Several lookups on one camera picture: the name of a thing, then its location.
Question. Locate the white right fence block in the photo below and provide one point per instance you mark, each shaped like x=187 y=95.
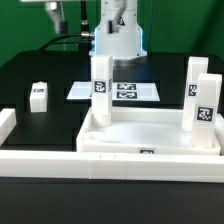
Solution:
x=219 y=131

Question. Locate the white fence block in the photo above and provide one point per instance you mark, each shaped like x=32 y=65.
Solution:
x=219 y=131
x=7 y=123

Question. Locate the printed marker sheet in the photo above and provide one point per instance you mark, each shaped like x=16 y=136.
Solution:
x=121 y=92

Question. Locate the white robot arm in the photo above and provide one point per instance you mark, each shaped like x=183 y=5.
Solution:
x=118 y=32

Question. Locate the white left fence block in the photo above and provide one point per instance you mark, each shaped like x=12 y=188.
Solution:
x=7 y=123

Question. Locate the white front fence bar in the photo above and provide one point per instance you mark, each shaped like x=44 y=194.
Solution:
x=115 y=166

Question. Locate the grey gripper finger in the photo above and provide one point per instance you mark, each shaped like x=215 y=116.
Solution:
x=114 y=20
x=55 y=11

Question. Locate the white desk top tray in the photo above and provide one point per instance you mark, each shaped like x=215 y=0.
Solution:
x=141 y=130

